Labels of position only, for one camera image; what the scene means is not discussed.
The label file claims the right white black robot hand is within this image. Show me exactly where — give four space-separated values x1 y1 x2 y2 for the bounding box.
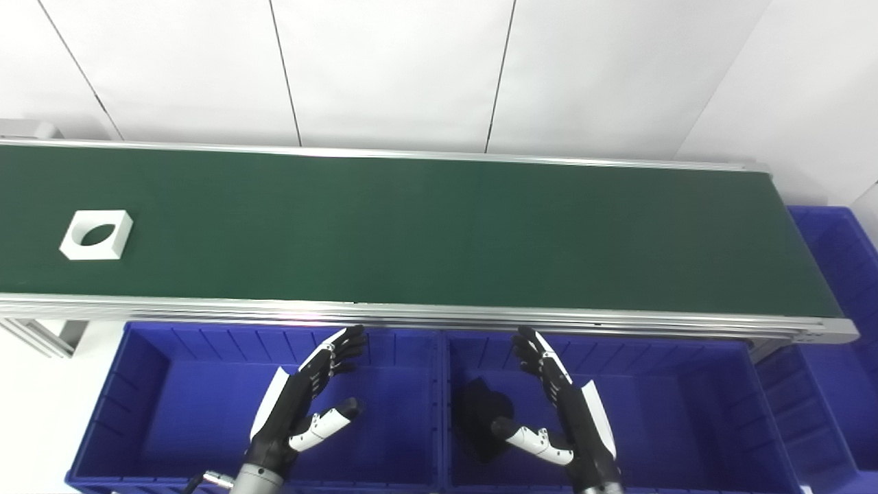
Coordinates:
490 326 624 492

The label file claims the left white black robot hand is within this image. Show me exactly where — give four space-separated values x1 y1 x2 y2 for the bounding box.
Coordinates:
245 325 368 481

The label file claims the white square part round hole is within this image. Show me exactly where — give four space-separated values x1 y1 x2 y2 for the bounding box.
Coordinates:
59 209 134 261

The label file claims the empty blue plastic bin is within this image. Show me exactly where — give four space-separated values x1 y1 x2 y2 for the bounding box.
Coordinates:
65 322 447 494

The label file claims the black part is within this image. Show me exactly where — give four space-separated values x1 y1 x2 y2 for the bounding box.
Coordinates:
458 377 516 464

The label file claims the blue bin holding black part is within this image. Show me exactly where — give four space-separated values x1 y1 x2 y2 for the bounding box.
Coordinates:
439 330 803 494

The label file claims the aluminium conveyor leg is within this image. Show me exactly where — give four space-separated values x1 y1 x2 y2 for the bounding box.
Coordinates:
0 318 89 360

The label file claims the blue bin beyond conveyor end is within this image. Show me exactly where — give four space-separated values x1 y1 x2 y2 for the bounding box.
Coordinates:
753 205 878 494

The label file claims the grey conveyor motor box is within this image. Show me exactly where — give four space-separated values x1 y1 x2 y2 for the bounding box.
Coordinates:
0 118 64 142

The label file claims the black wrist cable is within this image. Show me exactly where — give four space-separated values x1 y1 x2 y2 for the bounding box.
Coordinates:
181 469 235 494

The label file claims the green conveyor belt aluminium frame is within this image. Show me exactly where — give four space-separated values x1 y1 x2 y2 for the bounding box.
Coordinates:
0 137 860 346

